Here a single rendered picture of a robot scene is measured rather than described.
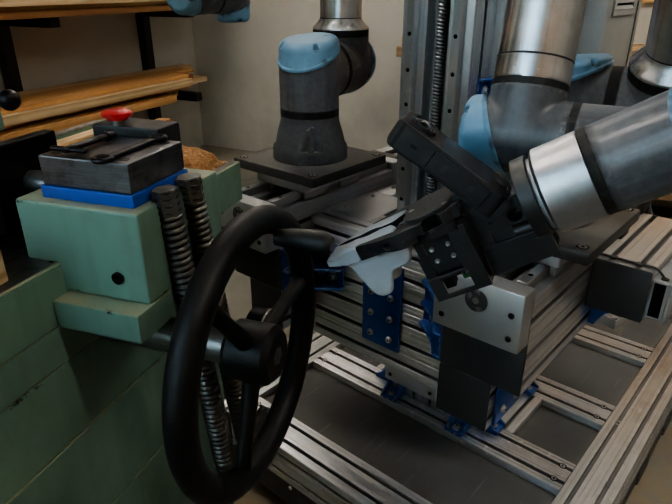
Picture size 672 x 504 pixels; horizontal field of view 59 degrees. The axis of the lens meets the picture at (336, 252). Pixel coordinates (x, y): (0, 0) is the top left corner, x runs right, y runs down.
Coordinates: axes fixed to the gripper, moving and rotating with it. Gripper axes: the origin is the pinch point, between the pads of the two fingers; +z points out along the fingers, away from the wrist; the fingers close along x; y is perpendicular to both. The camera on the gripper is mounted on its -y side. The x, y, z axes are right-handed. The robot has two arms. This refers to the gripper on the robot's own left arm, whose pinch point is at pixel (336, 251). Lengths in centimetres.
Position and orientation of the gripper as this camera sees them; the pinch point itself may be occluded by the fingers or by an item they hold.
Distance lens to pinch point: 58.9
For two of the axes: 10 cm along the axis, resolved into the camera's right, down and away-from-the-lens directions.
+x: 3.2, -3.9, 8.6
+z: -8.2, 3.4, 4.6
